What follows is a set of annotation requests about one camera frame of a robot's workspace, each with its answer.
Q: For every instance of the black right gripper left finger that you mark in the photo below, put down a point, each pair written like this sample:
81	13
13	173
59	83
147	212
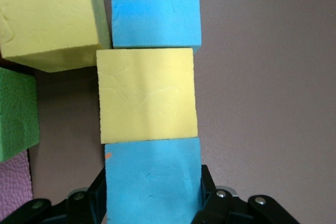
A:
78	205

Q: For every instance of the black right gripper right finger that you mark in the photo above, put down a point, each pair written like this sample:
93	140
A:
223	205

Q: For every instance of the pink foam cube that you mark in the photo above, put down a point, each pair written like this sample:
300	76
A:
14	179

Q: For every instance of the blue foam cube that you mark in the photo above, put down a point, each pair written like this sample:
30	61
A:
152	182
155	9

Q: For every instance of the green foam cube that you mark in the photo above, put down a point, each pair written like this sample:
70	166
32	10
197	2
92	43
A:
15	113

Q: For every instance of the yellow foam cube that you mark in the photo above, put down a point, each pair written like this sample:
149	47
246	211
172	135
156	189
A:
47	14
147	95

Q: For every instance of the brown paper table cover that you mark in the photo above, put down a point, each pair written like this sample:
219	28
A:
262	90

